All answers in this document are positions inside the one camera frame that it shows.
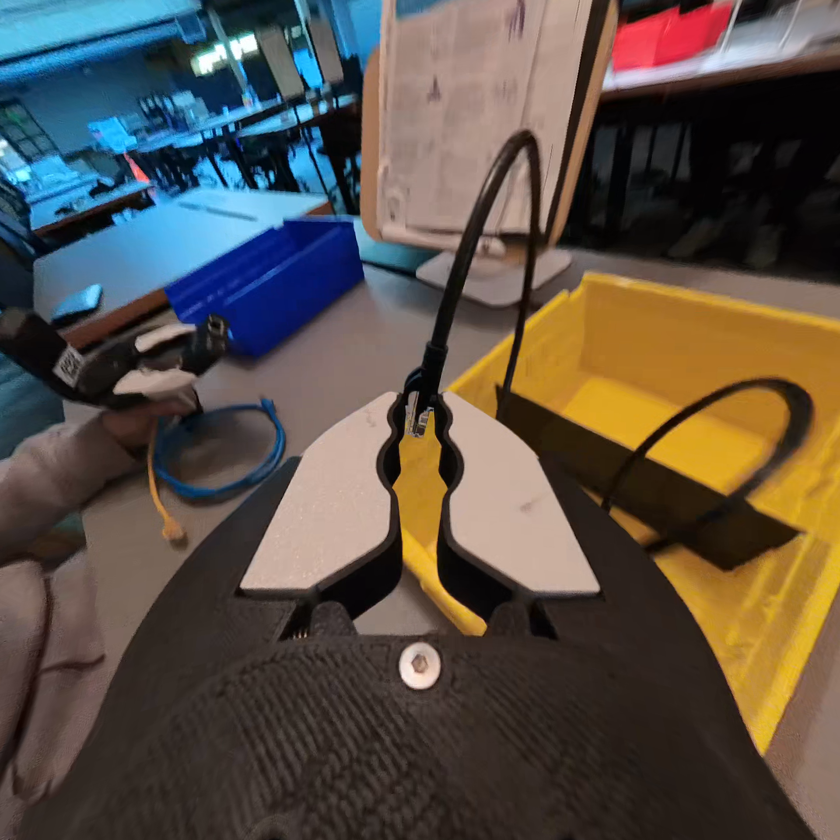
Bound yellow plastic bin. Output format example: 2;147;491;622
397;271;840;756

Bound blue plastic bin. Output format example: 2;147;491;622
164;218;365;358

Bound person's left hand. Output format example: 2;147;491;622
98;397;198;460

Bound red storage bins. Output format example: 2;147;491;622
610;3;736;73

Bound yellow network cable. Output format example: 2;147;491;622
146;446;190;546

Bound wooden shelf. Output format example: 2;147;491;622
600;46;840;101

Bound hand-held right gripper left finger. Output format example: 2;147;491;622
239;392;403;614

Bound black ethernet splitter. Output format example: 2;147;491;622
180;314;231;375

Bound background work table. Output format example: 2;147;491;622
26;180;158;237

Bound blue network cable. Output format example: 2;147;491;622
154;397;287;500

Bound grey stand base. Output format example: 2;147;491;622
415;244;573;309

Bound black bin divider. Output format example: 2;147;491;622
495;384;805;572

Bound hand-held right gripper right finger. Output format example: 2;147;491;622
436;392;601;621

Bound person's grey clothing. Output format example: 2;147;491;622
0;558;109;828

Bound brown document board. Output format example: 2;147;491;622
360;0;621;253

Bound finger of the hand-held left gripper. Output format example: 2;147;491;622
134;322;198;355
112;367;201;411

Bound black network cable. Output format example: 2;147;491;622
403;130;816;552

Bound teal box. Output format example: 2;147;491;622
354;220;437;275

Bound grey table with brown edge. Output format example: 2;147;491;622
31;187;337;349

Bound grey desk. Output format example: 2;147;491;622
62;246;840;840

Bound person's left forearm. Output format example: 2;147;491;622
0;420;142;565

